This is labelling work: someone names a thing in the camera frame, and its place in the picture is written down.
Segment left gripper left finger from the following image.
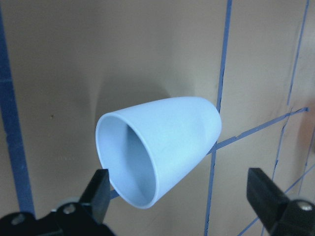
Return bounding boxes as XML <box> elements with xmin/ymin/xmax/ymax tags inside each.
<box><xmin>79</xmin><ymin>169</ymin><xmax>110</xmax><ymax>224</ymax></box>

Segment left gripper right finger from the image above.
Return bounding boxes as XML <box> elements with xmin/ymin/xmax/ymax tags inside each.
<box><xmin>247</xmin><ymin>168</ymin><xmax>289</xmax><ymax>228</ymax></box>

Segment light blue plastic cup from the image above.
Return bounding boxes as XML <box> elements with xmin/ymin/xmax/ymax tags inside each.
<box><xmin>95</xmin><ymin>96</ymin><xmax>222</xmax><ymax>209</ymax></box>

